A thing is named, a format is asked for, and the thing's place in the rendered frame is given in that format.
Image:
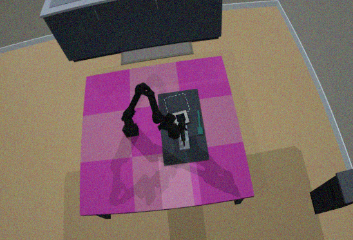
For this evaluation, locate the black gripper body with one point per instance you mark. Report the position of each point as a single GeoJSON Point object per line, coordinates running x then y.
{"type": "Point", "coordinates": [180, 125]}

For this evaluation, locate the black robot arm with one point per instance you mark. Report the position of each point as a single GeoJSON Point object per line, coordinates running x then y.
{"type": "Point", "coordinates": [157, 116]}

